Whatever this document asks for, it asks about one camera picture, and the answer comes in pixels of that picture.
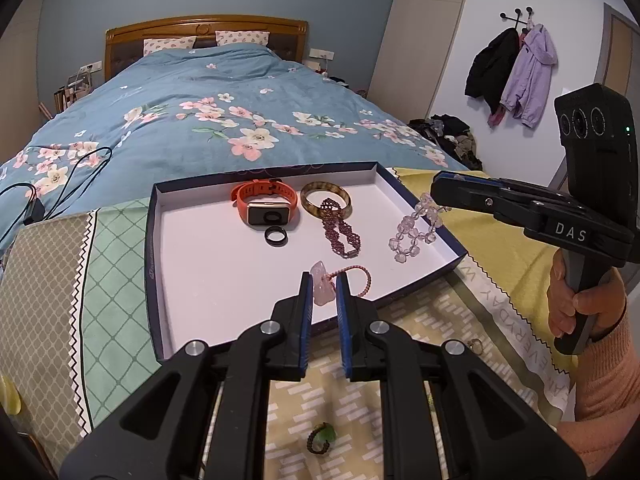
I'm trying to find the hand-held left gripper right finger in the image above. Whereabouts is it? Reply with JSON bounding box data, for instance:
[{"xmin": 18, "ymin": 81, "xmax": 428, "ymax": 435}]
[{"xmin": 336, "ymin": 272, "xmax": 586, "ymax": 480}]

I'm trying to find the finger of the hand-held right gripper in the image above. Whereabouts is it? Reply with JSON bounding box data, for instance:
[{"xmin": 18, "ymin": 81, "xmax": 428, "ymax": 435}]
[
  {"xmin": 431, "ymin": 172, "xmax": 551, "ymax": 231},
  {"xmin": 440, "ymin": 171, "xmax": 571, "ymax": 204}
]

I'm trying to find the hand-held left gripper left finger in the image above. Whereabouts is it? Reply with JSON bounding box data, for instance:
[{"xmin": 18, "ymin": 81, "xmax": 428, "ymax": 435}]
[{"xmin": 59, "ymin": 271, "xmax": 315, "ymax": 480}]

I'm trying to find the pink stone charm bracelet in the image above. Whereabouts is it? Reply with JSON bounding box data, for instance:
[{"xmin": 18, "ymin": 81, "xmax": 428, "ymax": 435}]
[{"xmin": 309, "ymin": 261, "xmax": 373, "ymax": 307}]

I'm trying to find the clear crystal bead bracelet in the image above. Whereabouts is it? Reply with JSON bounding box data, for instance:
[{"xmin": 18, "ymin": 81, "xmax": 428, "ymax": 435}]
[{"xmin": 389, "ymin": 191, "xmax": 446, "ymax": 264}]

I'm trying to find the garnet bead bracelet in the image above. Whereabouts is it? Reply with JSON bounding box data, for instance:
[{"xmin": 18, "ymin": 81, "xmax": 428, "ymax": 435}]
[{"xmin": 319, "ymin": 198, "xmax": 362, "ymax": 260}]

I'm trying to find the dark blue shallow box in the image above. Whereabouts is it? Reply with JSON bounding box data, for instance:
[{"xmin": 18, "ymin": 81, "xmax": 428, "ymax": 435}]
[{"xmin": 145, "ymin": 161, "xmax": 467, "ymax": 363}]

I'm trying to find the amber bangle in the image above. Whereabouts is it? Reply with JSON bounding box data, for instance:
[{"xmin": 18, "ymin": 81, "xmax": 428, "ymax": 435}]
[{"xmin": 300, "ymin": 181, "xmax": 352, "ymax": 221}]

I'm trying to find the orange smart watch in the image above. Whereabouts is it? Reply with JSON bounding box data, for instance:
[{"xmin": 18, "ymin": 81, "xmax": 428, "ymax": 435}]
[{"xmin": 230, "ymin": 178, "xmax": 301, "ymax": 227}]

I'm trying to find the person's right forearm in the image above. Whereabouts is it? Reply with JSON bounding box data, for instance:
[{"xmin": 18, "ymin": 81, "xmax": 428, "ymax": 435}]
[{"xmin": 557, "ymin": 297, "xmax": 640, "ymax": 466}]

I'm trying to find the person's right hand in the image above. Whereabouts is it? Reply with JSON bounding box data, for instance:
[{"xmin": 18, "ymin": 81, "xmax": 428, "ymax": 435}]
[{"xmin": 546, "ymin": 251, "xmax": 628, "ymax": 343}]

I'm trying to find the pile of dark clothes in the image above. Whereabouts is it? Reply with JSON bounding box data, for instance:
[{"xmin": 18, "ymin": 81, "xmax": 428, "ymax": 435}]
[{"xmin": 407, "ymin": 114, "xmax": 483, "ymax": 171}]

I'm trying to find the lilac jacket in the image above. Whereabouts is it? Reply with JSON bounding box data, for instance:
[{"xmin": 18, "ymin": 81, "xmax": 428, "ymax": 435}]
[{"xmin": 500, "ymin": 23, "xmax": 558, "ymax": 128}]

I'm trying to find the black jacket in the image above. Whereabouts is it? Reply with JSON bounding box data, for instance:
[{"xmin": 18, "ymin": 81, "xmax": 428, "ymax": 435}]
[{"xmin": 464, "ymin": 27, "xmax": 521, "ymax": 111}]

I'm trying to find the beige wardrobe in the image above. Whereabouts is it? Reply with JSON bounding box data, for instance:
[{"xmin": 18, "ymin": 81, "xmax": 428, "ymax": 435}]
[
  {"xmin": 367, "ymin": 0, "xmax": 473, "ymax": 121},
  {"xmin": 0, "ymin": 0, "xmax": 53, "ymax": 166}
]

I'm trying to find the patchwork printed cloth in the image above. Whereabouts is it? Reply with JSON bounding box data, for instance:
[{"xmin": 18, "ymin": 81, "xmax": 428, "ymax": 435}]
[{"xmin": 0, "ymin": 167, "xmax": 576, "ymax": 480}]

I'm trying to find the cluttered nightstand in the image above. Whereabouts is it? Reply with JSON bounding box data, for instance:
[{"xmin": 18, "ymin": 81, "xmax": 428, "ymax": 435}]
[
  {"xmin": 305, "ymin": 57, "xmax": 368, "ymax": 98},
  {"xmin": 54, "ymin": 62, "xmax": 93, "ymax": 113}
]

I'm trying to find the blue floral duvet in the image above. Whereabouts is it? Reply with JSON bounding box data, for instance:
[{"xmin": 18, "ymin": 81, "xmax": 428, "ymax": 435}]
[{"xmin": 0, "ymin": 42, "xmax": 471, "ymax": 261}]

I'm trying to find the white dotted pillow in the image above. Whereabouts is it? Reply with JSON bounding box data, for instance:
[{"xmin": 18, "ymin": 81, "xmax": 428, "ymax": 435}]
[
  {"xmin": 143, "ymin": 36, "xmax": 197, "ymax": 57},
  {"xmin": 215, "ymin": 30, "xmax": 271, "ymax": 47}
]

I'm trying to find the yellow plastic cup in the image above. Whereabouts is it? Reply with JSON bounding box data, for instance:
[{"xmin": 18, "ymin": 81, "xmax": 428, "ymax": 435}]
[{"xmin": 0, "ymin": 375, "xmax": 23, "ymax": 417}]

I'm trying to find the wooden headboard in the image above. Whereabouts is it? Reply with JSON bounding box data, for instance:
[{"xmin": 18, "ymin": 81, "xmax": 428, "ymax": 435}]
[{"xmin": 105, "ymin": 16, "xmax": 309, "ymax": 83}]

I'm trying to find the green stone bead ring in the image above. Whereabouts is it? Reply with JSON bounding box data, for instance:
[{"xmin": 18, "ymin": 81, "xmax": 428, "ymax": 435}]
[{"xmin": 306, "ymin": 422, "xmax": 337, "ymax": 456}]

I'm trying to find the black wall coat hook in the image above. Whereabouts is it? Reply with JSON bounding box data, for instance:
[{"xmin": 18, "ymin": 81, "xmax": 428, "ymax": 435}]
[{"xmin": 499, "ymin": 7, "xmax": 535, "ymax": 28}]

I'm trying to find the black charger cable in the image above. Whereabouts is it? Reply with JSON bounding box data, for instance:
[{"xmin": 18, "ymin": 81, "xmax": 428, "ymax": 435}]
[{"xmin": 0, "ymin": 146, "xmax": 113, "ymax": 246}]

